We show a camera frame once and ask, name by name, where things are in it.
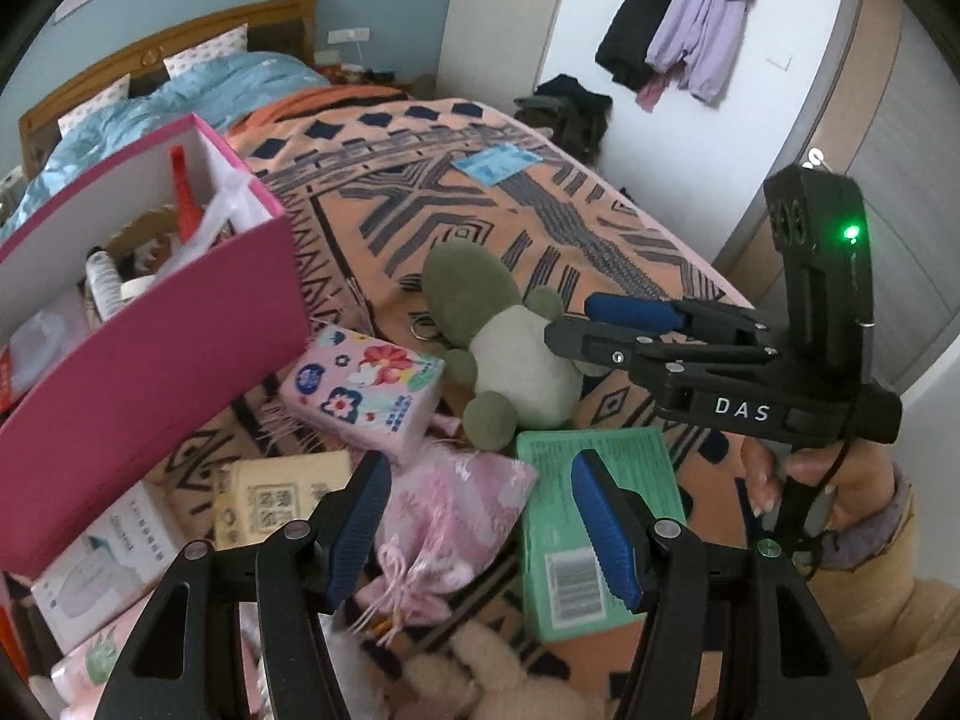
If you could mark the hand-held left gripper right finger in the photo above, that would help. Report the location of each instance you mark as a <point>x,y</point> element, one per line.
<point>609,540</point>

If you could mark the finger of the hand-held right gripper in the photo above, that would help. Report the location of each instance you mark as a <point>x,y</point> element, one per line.
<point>592,345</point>
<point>630,311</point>

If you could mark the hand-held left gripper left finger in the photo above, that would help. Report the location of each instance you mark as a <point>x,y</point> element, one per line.
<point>358,532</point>

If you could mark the green plush toy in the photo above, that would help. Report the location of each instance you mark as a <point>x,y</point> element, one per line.
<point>517,360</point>

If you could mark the pale pink knitted plush toy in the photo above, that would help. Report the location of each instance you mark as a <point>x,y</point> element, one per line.
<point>495,682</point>

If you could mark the pink storage box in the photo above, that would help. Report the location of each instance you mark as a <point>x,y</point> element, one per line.
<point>150,405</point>

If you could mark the person's right forearm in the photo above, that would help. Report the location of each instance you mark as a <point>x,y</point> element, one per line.
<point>900,615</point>

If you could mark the person's right hand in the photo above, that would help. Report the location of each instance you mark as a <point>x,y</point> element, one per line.
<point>862,480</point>

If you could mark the green flat box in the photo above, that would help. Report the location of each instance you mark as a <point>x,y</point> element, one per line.
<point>541,510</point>

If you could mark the yellow tissue packet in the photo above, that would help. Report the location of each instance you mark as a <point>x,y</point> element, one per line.
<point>262,495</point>

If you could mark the floral tissue packet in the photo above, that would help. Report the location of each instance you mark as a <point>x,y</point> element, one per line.
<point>360,390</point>

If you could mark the orange patterned blanket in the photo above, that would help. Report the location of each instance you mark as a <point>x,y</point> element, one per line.
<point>525,202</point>

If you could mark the blue packet on bed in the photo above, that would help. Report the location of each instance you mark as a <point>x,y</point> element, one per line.
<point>495,163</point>

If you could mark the dark clothes pile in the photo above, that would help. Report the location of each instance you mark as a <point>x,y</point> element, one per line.
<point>570,109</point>

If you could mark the pink hanging cloth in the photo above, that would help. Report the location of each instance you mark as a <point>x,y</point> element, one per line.
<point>654,94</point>

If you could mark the white product box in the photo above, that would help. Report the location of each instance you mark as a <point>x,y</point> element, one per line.
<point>97,570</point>

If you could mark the white lotion bottle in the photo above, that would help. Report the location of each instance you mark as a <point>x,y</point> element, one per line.
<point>101,664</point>

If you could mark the black jacket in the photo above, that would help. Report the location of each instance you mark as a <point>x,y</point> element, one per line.
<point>637,22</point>

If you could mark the purple hoodie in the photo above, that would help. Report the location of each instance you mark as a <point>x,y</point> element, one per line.
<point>705,22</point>

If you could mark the bedside table clutter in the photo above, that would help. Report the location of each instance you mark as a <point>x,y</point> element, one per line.
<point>375,79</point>

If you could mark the clear plastic bag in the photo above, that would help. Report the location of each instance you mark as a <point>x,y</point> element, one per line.
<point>232,202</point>

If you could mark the red item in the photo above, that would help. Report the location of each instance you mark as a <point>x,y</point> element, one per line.
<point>184,195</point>

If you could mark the red white package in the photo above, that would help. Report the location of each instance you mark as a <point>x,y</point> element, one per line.
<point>7,379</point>

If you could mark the blue duvet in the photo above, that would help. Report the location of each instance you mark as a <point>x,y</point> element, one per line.
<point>225,82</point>

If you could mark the white dotted pillow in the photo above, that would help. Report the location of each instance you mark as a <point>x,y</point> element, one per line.
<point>206,52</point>
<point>94,105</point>

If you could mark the wooden headboard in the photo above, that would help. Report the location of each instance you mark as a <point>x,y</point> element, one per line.
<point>225,22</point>

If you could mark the white wall switch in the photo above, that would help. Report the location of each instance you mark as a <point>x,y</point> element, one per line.
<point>778,61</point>

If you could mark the white wall outlet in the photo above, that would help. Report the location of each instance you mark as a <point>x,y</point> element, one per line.
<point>349,35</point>

